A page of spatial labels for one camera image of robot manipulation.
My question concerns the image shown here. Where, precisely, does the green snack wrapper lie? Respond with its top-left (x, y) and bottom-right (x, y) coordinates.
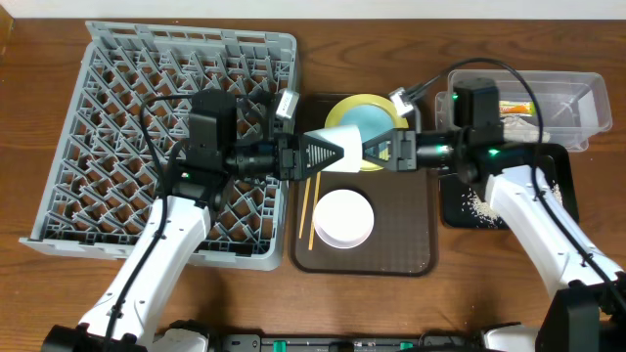
top-left (499, 101), bottom-right (536, 115)

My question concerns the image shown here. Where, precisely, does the grey dishwasher rack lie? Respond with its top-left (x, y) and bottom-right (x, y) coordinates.
top-left (23, 22), bottom-right (299, 259)

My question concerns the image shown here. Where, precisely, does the brown serving tray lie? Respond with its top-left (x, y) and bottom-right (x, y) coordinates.
top-left (289, 92), bottom-right (440, 278)

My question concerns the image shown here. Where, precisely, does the rice food waste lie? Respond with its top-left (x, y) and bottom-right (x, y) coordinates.
top-left (459, 183), bottom-right (563, 227)

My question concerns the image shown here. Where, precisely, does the clear plastic bin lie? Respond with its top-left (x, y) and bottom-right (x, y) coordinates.
top-left (434, 69), bottom-right (612, 153)

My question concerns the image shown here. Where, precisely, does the pink white bowl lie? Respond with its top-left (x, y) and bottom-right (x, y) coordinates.
top-left (313, 189), bottom-right (375, 249)

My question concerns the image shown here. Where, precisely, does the wooden chopstick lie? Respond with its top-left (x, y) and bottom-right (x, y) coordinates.
top-left (307, 170), bottom-right (323, 252)
top-left (298, 178), bottom-right (311, 239)

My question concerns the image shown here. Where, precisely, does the right wooden chopstick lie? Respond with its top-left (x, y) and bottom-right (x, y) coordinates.
top-left (307, 170), bottom-right (323, 252)

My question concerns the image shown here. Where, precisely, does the light blue bowl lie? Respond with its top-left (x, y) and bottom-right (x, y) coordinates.
top-left (339, 105), bottom-right (394, 143)

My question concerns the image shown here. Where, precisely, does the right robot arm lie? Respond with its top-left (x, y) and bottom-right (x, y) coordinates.
top-left (363, 78), bottom-right (625, 351)

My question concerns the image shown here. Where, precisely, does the white napkin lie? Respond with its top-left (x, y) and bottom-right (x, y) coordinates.
top-left (503, 116), bottom-right (539, 143)

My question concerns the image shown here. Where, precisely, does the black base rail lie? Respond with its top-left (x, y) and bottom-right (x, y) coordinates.
top-left (160, 320), bottom-right (539, 352)

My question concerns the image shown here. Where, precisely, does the black tray bin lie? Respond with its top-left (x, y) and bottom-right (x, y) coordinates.
top-left (439, 144), bottom-right (579, 230)

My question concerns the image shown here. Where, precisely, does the white paper cup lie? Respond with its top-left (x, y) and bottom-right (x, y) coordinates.
top-left (307, 125), bottom-right (363, 173)

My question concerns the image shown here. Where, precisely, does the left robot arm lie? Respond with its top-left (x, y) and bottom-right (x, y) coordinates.
top-left (41, 89), bottom-right (345, 351)

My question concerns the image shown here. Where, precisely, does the left wooden chopstick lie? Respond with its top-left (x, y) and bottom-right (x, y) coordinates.
top-left (298, 178), bottom-right (311, 239)

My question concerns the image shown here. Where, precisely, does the yellow plate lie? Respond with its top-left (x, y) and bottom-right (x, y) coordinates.
top-left (324, 93), bottom-right (411, 172)

